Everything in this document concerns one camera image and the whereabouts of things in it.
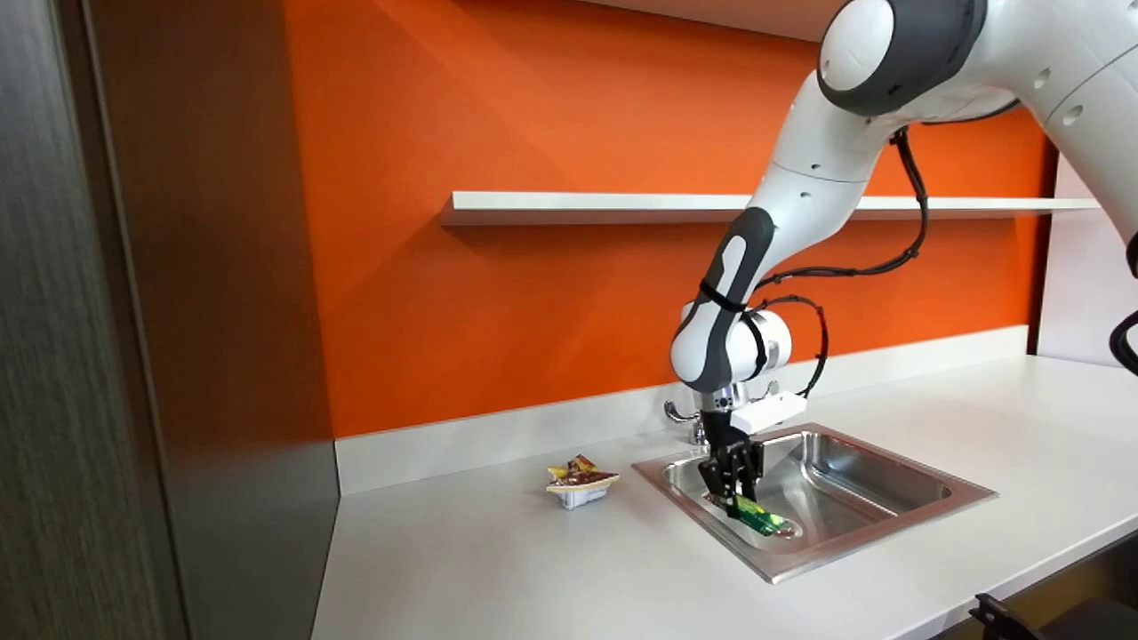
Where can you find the brown yellow snack packet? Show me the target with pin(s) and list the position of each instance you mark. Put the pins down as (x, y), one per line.
(582, 483)

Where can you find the green granola bar packet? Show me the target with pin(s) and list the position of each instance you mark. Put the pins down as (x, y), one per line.
(754, 516)

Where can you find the grey tall cabinet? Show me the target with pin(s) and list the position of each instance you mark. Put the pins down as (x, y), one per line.
(165, 451)

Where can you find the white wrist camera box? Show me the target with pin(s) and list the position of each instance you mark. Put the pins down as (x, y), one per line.
(769, 409)

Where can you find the stainless steel sink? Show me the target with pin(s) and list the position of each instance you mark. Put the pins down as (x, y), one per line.
(833, 492)

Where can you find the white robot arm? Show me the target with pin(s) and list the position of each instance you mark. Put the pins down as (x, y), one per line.
(887, 67)

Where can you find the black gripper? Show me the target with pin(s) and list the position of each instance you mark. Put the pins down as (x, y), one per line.
(730, 452)

